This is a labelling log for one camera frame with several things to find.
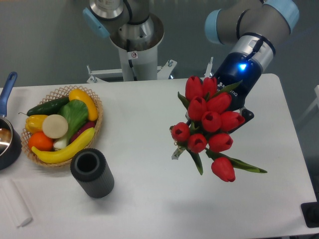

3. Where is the green cucumber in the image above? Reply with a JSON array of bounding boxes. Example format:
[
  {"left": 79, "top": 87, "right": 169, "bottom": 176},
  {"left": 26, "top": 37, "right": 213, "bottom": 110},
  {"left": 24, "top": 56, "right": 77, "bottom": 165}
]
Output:
[{"left": 19, "top": 97, "right": 69, "bottom": 117}]

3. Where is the yellow squash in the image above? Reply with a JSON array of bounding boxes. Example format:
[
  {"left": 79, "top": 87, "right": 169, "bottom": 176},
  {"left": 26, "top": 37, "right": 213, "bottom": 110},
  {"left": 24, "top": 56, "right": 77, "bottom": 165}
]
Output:
[{"left": 69, "top": 89, "right": 98, "bottom": 121}]

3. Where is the black device at edge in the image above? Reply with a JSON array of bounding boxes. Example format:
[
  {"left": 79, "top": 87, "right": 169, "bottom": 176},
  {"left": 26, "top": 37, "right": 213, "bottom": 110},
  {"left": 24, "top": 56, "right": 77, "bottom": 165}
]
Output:
[{"left": 301, "top": 202, "right": 319, "bottom": 228}]

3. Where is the dark grey ribbed vase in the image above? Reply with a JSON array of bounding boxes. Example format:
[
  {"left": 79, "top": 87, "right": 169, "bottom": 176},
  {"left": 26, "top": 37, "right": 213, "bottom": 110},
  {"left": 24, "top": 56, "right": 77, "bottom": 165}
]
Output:
[{"left": 70, "top": 148, "right": 115, "bottom": 198}]

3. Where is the yellow banana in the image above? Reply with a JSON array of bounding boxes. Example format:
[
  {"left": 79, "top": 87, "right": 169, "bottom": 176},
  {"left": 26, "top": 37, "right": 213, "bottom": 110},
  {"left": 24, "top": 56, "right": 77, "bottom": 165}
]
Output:
[{"left": 31, "top": 127, "right": 95, "bottom": 164}]

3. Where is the beige round onion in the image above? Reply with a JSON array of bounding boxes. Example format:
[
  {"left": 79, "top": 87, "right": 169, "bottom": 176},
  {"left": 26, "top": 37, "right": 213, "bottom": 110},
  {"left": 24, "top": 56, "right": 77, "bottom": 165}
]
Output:
[{"left": 42, "top": 115, "right": 68, "bottom": 139}]

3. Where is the red tulip bouquet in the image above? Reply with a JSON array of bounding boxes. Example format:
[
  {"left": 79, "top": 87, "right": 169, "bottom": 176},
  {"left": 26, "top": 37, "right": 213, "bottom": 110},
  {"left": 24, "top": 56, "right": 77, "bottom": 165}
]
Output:
[{"left": 169, "top": 76, "right": 266, "bottom": 182}]

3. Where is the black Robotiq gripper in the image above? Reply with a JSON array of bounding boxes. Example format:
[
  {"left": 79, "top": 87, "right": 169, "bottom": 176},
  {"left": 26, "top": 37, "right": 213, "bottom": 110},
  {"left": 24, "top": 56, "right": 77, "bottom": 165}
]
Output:
[{"left": 214, "top": 52, "right": 262, "bottom": 133}]

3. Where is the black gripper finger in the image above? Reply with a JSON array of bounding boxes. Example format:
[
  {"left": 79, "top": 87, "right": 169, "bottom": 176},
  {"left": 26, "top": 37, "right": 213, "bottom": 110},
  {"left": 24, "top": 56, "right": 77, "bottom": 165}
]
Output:
[{"left": 171, "top": 146, "right": 185, "bottom": 160}]

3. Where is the yellow bell pepper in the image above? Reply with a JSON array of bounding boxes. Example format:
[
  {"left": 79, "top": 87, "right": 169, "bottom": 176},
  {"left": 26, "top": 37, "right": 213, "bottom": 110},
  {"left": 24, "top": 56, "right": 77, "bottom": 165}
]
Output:
[{"left": 25, "top": 115, "right": 48, "bottom": 134}]

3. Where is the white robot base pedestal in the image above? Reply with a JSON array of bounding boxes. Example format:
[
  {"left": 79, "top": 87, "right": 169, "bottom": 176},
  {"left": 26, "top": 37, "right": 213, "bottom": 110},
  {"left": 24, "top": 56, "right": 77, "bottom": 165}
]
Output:
[{"left": 87, "top": 45, "right": 177, "bottom": 84}]

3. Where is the purple eggplant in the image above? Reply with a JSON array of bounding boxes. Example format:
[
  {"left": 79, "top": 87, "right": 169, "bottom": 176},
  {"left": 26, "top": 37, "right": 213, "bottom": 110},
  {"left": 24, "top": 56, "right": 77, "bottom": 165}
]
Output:
[{"left": 69, "top": 121, "right": 96, "bottom": 143}]

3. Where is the green leafy cabbage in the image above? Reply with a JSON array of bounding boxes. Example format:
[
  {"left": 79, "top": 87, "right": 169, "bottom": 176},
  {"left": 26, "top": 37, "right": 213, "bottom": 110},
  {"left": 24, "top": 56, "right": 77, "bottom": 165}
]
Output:
[{"left": 53, "top": 100, "right": 88, "bottom": 150}]

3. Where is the blue handled dark saucepan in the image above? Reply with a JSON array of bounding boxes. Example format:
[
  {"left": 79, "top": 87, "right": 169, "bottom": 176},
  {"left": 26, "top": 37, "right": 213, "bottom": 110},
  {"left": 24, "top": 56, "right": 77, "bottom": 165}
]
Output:
[{"left": 0, "top": 72, "right": 21, "bottom": 170}]

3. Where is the white folded cloth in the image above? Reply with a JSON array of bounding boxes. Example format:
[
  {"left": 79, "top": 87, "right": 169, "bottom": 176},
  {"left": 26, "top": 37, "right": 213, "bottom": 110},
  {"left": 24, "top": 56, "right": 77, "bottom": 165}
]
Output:
[{"left": 0, "top": 179, "right": 33, "bottom": 228}]

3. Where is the white frame at right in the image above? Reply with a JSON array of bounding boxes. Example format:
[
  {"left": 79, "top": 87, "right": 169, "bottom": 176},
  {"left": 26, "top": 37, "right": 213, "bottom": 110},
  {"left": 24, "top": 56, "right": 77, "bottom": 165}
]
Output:
[{"left": 295, "top": 85, "right": 319, "bottom": 131}]

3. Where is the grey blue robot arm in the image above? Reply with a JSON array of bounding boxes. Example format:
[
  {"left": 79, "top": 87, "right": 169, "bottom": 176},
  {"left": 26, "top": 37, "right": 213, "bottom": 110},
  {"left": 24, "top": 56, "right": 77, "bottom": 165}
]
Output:
[{"left": 82, "top": 0, "right": 299, "bottom": 121}]

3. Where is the orange fruit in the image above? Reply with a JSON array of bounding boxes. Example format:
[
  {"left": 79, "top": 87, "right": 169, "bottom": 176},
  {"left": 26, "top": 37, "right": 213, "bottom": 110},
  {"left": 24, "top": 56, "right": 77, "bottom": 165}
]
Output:
[{"left": 28, "top": 132, "right": 53, "bottom": 151}]

